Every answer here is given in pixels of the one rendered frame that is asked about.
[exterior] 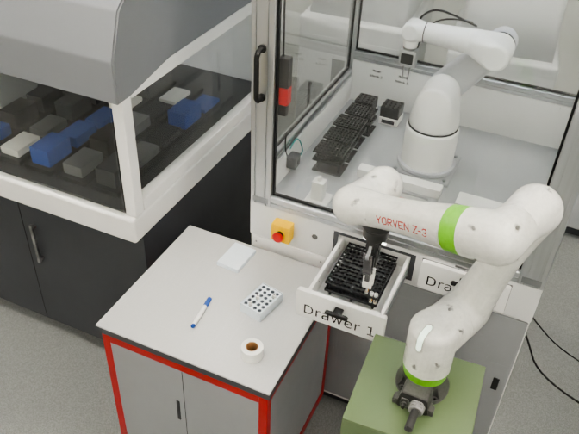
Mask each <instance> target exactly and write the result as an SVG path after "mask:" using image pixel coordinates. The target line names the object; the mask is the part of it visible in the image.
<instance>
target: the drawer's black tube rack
mask: <svg viewBox="0 0 579 434"><path fill-rule="evenodd" d="M354 245H355V247H354ZM347 247H349V249H348V248H347ZM347 247H346V248H345V249H344V251H343V253H342V254H341V256H340V258H339V260H338V262H337V263H336V264H335V266H334V267H333V269H332V271H331V273H330V274H329V276H328V279H331V280H334V281H336V282H341V283H344V284H346V285H349V286H352V288H353V287H354V288H359V289H362V290H364V291H365V288H363V287H362V282H363V276H364V275H362V269H363V261H364V260H363V255H364V254H365V253H363V252H365V250H366V247H364V246H362V245H356V244H353V243H351V242H349V243H348V245H347ZM357 247H359V248H357ZM360 248H363V249H360ZM355 250H356V251H355ZM360 251H361V252H360ZM344 254H345V255H344ZM382 255H384V256H382ZM386 256H388V257H386ZM391 257H392V258H391ZM381 258H382V259H381ZM394 258H395V259H396V260H395V259H394ZM384 259H387V260H384ZM397 259H398V257H395V256H392V255H389V254H386V253H383V252H380V255H379V259H378V262H377V265H379V266H378V268H376V273H375V278H374V283H373V286H371V289H369V291H368V292H370V291H373V292H374V294H375V293H378V295H379V297H378V299H377V304H378V302H379V301H380V299H381V297H382V295H383V292H384V290H385V289H386V287H387V285H388V283H389V280H390V278H391V277H392V275H393V273H394V271H395V268H396V265H397V263H396V261H397ZM340 260H341V261H340ZM390 261H391V262H390ZM393 262H394V263H393ZM337 264H338V265H337ZM335 267H337V268H336V269H335ZM334 270H335V271H334ZM333 271H334V272H333ZM331 274H332V275H331ZM329 277H331V278H329ZM324 290H325V291H327V292H329V293H328V294H329V295H330V294H331V293H333V294H336V295H339V296H342V297H345V298H347V299H350V302H352V301H357V302H360V303H363V304H365V305H368V306H371V309H374V307H377V304H373V301H374V300H373V299H372V303H369V298H368V297H365V296H362V295H360V294H355V293H353V292H350V291H347V290H344V289H342V288H337V287H335V286H333V285H330V284H327V285H326V287H325V288H324Z"/></svg>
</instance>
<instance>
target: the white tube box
mask: <svg viewBox="0 0 579 434"><path fill-rule="evenodd" d="M272 294H276V299H272ZM256 295H259V300H258V301H257V300H256ZM249 301H252V307H249V305H248V302H249ZM282 301H283V293H282V292H280V291H278V290H276V289H274V288H273V287H271V286H269V285H267V284H265V283H262V284H261V285H259V286H258V287H257V288H256V289H255V290H254V291H252V292H251V293H250V294H249V295H248V296H247V297H246V298H245V299H244V300H243V301H242V302H241V303H240V311H241V312H242V313H245V314H246V315H248V316H250V317H252V318H253V319H255V320H257V321H258V322H261V321H262V320H263V319H264V318H265V317H266V316H267V315H268V314H269V313H270V312H271V311H272V310H273V309H275V308H276V307H277V306H278V305H279V304H280V303H281V302H282Z"/></svg>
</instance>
